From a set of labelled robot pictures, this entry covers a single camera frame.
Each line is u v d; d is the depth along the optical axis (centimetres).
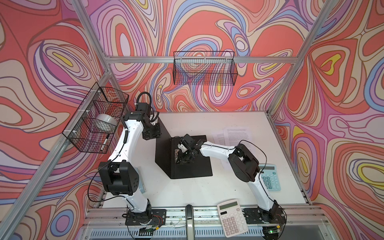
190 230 68
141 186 80
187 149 82
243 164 55
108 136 75
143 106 67
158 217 73
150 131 69
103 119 73
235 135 105
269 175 84
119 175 44
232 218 72
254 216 73
